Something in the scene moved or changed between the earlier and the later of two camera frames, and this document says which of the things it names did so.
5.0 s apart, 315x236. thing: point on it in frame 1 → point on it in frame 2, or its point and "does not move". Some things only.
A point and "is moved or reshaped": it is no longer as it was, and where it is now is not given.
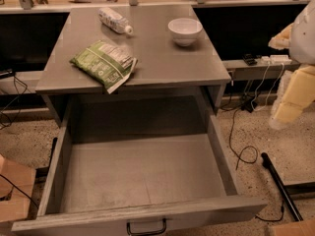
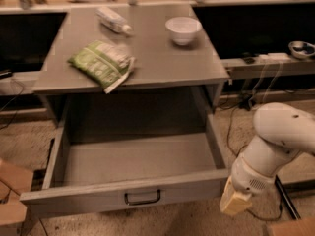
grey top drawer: (141, 178) is moved or reshaped
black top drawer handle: (148, 232) → (143, 203)
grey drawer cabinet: (175, 56) does not move
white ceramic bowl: (184, 30) does not move
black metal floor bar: (266, 160) does not move
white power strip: (276, 59) does not move
